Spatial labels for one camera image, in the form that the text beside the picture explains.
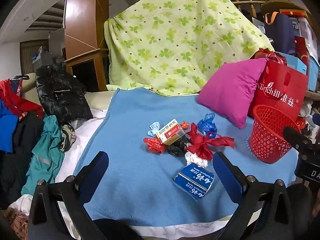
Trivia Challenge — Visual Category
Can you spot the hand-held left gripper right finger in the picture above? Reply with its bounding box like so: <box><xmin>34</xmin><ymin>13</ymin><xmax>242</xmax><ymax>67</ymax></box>
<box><xmin>213</xmin><ymin>151</ymin><xmax>313</xmax><ymax>240</ymax></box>

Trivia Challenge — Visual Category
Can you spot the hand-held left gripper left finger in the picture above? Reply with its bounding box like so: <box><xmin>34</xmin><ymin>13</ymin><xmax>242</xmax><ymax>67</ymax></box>
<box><xmin>29</xmin><ymin>151</ymin><xmax>109</xmax><ymax>240</ymax></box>

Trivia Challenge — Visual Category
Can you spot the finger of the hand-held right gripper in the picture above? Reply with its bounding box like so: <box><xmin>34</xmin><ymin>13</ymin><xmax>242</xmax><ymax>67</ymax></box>
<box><xmin>283</xmin><ymin>126</ymin><xmax>307</xmax><ymax>153</ymax></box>

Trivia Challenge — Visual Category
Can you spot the red mesh basket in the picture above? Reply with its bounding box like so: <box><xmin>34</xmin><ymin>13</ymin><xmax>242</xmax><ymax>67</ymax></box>
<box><xmin>249</xmin><ymin>104</ymin><xmax>302</xmax><ymax>164</ymax></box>

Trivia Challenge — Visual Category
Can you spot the white plastic bag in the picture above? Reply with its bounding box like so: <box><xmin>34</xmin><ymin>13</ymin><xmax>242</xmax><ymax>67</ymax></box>
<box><xmin>184</xmin><ymin>152</ymin><xmax>208</xmax><ymax>168</ymax></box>

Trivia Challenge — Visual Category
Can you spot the blue toothpaste box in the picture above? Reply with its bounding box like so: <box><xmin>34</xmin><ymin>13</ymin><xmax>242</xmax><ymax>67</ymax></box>
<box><xmin>174</xmin><ymin>162</ymin><xmax>215</xmax><ymax>200</ymax></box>

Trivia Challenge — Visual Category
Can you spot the red ribbon cloth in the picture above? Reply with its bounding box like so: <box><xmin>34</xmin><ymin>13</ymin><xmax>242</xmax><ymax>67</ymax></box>
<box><xmin>185</xmin><ymin>122</ymin><xmax>235</xmax><ymax>160</ymax></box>

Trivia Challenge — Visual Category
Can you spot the blue plastic bag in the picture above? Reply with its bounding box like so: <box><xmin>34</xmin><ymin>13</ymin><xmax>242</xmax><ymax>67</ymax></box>
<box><xmin>197</xmin><ymin>113</ymin><xmax>218</xmax><ymax>139</ymax></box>

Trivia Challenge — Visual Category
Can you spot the black plastic bag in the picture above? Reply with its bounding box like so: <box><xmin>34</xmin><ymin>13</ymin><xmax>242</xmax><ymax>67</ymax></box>
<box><xmin>167</xmin><ymin>134</ymin><xmax>192</xmax><ymax>158</ymax></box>

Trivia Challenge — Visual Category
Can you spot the red plastic bag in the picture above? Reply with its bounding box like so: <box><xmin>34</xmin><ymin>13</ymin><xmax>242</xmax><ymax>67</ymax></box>
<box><xmin>143</xmin><ymin>137</ymin><xmax>167</xmax><ymax>154</ymax></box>

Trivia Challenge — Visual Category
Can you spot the light blue face mask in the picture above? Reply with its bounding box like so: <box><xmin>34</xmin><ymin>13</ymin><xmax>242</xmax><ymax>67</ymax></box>
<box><xmin>146</xmin><ymin>122</ymin><xmax>162</xmax><ymax>138</ymax></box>

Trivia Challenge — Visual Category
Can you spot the yellow and red medicine box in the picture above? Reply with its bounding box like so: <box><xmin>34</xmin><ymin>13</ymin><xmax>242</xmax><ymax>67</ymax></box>
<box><xmin>155</xmin><ymin>119</ymin><xmax>187</xmax><ymax>146</ymax></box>

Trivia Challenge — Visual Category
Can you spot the camouflage cloth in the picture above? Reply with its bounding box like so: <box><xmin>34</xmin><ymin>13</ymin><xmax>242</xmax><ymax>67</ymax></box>
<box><xmin>59</xmin><ymin>124</ymin><xmax>77</xmax><ymax>153</ymax></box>

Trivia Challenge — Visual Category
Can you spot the red paper gift bag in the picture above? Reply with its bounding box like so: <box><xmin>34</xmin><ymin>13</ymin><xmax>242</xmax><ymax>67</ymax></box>
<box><xmin>247</xmin><ymin>60</ymin><xmax>309</xmax><ymax>123</ymax></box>

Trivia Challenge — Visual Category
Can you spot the blue fleece blanket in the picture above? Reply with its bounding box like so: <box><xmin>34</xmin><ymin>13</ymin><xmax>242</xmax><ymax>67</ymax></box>
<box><xmin>82</xmin><ymin>88</ymin><xmax>299</xmax><ymax>227</ymax></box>

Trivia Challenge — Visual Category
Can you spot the teal garment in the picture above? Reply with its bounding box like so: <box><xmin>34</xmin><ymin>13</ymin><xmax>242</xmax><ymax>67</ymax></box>
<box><xmin>21</xmin><ymin>115</ymin><xmax>66</xmax><ymax>196</ymax></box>

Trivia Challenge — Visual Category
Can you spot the cream cushion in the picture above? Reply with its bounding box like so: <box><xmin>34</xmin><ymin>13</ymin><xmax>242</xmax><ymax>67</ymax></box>
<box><xmin>85</xmin><ymin>90</ymin><xmax>118</xmax><ymax>112</ymax></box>

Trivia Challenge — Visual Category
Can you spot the light blue box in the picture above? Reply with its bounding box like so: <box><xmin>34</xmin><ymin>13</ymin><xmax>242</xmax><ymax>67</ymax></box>
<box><xmin>275</xmin><ymin>51</ymin><xmax>308</xmax><ymax>76</ymax></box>

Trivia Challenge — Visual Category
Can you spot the dark garment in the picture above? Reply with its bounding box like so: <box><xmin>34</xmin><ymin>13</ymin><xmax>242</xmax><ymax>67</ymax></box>
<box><xmin>0</xmin><ymin>112</ymin><xmax>46</xmax><ymax>209</ymax></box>

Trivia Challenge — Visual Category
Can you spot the black puffer jacket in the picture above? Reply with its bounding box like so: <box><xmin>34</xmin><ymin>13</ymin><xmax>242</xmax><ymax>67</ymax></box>
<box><xmin>35</xmin><ymin>64</ymin><xmax>94</xmax><ymax>126</ymax></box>

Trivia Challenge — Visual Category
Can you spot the magenta pillow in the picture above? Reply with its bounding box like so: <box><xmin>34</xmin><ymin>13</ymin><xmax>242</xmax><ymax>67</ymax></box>
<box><xmin>197</xmin><ymin>57</ymin><xmax>268</xmax><ymax>130</ymax></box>

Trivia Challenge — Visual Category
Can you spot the red shiny foil bag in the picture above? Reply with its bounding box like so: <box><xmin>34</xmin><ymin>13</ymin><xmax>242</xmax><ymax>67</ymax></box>
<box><xmin>252</xmin><ymin>47</ymin><xmax>288</xmax><ymax>66</ymax></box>

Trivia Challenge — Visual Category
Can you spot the blue garment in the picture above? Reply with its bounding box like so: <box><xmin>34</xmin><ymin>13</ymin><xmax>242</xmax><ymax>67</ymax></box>
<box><xmin>0</xmin><ymin>101</ymin><xmax>19</xmax><ymax>153</ymax></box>

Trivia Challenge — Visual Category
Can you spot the brown patterned cloth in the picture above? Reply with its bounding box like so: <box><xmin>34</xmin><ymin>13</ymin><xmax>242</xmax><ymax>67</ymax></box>
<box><xmin>0</xmin><ymin>207</ymin><xmax>31</xmax><ymax>240</ymax></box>

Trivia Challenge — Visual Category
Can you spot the red garment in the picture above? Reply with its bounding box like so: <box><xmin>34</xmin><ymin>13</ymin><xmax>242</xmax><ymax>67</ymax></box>
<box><xmin>0</xmin><ymin>79</ymin><xmax>44</xmax><ymax>119</ymax></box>

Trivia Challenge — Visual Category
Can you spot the brown wooden panel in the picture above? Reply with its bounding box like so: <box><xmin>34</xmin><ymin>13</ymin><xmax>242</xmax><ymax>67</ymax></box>
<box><xmin>64</xmin><ymin>0</ymin><xmax>110</xmax><ymax>62</ymax></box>

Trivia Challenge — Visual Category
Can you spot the green clover print blanket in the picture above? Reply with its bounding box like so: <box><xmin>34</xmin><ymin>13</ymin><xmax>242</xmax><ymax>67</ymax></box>
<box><xmin>104</xmin><ymin>0</ymin><xmax>275</xmax><ymax>97</ymax></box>

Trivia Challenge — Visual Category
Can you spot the navy bag with orange handles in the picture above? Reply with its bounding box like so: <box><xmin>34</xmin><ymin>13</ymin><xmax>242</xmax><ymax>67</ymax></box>
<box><xmin>264</xmin><ymin>12</ymin><xmax>297</xmax><ymax>56</ymax></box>

